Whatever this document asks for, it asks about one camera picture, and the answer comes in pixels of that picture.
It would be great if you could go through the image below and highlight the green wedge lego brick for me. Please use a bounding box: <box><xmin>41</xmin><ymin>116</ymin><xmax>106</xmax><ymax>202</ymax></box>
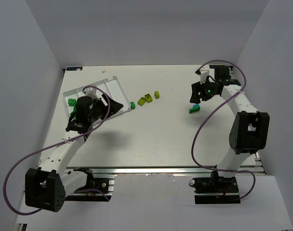
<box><xmin>70</xmin><ymin>108</ymin><xmax>76</xmax><ymax>115</ymax></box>

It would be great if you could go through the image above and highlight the green square lego brick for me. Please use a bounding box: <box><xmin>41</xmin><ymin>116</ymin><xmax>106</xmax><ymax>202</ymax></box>
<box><xmin>67</xmin><ymin>98</ymin><xmax>77</xmax><ymax>107</ymax></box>

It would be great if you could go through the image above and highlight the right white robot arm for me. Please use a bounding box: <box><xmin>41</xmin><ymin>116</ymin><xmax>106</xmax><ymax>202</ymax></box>
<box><xmin>190</xmin><ymin>65</ymin><xmax>270</xmax><ymax>194</ymax></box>

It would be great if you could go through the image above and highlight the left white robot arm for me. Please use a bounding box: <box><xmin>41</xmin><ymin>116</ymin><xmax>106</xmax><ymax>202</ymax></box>
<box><xmin>25</xmin><ymin>94</ymin><xmax>123</xmax><ymax>212</ymax></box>

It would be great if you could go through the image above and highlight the dark green lego by tray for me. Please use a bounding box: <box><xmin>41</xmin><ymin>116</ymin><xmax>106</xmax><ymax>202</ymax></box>
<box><xmin>130</xmin><ymin>102</ymin><xmax>135</xmax><ymax>110</ymax></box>

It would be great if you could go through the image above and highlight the white divided plastic tray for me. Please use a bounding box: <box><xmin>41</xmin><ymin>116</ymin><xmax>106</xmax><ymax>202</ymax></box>
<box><xmin>63</xmin><ymin>76</ymin><xmax>131</xmax><ymax>118</ymax></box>

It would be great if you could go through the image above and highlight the lime lego brick middle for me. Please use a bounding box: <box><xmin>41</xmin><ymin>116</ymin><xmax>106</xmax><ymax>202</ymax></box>
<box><xmin>145</xmin><ymin>93</ymin><xmax>153</xmax><ymax>103</ymax></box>

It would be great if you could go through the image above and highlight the blue label sticker left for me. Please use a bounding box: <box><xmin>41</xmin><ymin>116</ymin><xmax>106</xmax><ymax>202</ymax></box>
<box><xmin>66</xmin><ymin>66</ymin><xmax>83</xmax><ymax>71</ymax></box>

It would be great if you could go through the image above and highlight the small lime lego brick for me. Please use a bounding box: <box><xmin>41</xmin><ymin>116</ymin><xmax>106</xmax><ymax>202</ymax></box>
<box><xmin>154</xmin><ymin>91</ymin><xmax>160</xmax><ymax>99</ymax></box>

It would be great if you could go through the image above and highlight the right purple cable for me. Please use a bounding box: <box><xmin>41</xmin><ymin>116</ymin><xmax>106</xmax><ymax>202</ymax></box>
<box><xmin>191</xmin><ymin>60</ymin><xmax>257</xmax><ymax>200</ymax></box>

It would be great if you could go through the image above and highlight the purple cable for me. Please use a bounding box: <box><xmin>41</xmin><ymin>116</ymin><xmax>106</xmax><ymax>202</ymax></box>
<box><xmin>3</xmin><ymin>85</ymin><xmax>111</xmax><ymax>215</ymax></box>
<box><xmin>191</xmin><ymin>60</ymin><xmax>257</xmax><ymax>200</ymax></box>

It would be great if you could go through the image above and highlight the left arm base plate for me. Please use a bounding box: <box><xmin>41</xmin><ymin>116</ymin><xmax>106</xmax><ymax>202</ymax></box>
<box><xmin>66</xmin><ymin>168</ymin><xmax>113</xmax><ymax>202</ymax></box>

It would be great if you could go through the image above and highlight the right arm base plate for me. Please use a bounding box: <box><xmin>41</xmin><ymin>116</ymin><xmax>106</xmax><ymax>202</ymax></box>
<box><xmin>189</xmin><ymin>177</ymin><xmax>240</xmax><ymax>205</ymax></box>

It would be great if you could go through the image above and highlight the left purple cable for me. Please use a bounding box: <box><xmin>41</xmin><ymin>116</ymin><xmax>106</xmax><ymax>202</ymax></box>
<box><xmin>3</xmin><ymin>85</ymin><xmax>111</xmax><ymax>215</ymax></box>

